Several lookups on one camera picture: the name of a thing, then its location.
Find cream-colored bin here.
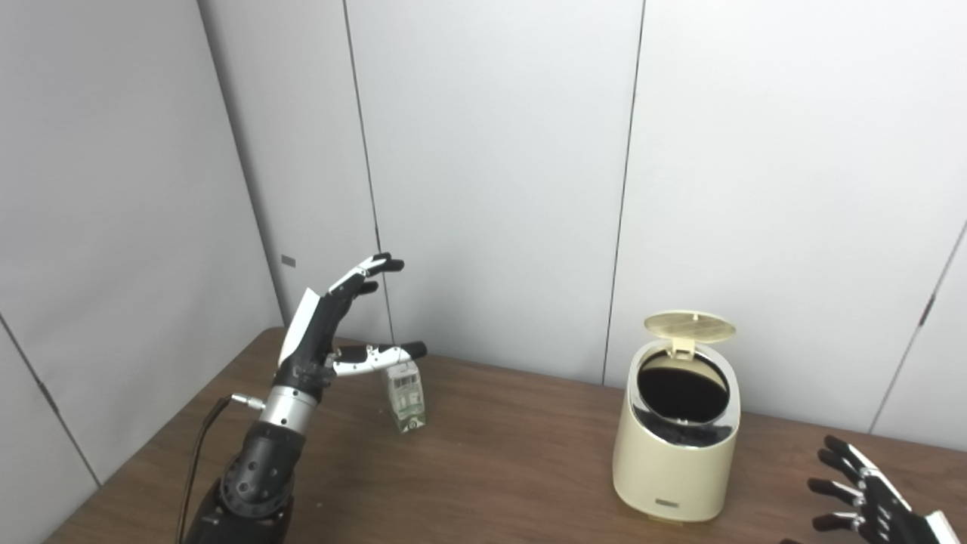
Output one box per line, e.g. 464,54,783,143
612,338,742,524

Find white and black left hand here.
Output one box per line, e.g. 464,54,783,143
272,252,428,401

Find white and black right hand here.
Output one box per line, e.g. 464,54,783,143
805,434,964,544

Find round cream bin lid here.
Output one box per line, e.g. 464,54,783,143
644,310,737,357

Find small milk carton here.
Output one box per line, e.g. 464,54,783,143
387,361,427,434

